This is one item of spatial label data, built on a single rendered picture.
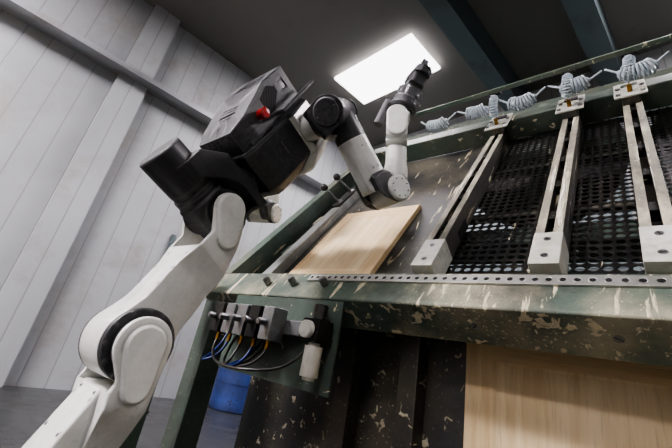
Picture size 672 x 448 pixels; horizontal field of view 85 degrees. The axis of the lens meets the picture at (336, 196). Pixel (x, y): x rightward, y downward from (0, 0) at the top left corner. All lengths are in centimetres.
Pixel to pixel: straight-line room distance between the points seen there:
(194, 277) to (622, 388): 96
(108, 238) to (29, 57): 184
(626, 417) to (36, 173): 426
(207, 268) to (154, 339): 19
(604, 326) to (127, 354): 87
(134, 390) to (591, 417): 94
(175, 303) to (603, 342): 86
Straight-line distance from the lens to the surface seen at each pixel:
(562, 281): 89
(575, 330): 86
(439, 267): 105
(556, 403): 108
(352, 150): 104
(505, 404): 111
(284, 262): 150
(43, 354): 427
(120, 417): 89
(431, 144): 208
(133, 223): 439
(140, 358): 85
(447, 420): 118
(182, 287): 92
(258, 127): 104
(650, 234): 98
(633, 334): 85
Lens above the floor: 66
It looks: 24 degrees up
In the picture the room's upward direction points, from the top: 11 degrees clockwise
